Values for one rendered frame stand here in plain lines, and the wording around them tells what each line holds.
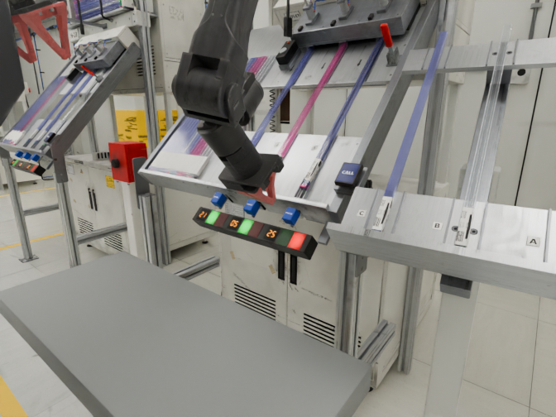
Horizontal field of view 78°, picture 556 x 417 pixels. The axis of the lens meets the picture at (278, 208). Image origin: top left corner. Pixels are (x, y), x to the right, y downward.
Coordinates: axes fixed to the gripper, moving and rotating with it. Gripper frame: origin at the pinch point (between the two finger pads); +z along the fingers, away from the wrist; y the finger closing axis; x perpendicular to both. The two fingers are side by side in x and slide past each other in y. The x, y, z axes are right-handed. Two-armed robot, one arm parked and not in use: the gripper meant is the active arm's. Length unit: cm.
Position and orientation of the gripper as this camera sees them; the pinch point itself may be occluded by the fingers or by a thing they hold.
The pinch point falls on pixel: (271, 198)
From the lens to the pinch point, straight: 63.7
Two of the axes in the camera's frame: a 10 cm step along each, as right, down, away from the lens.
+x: -4.6, 8.0, -3.8
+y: -7.8, -1.6, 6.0
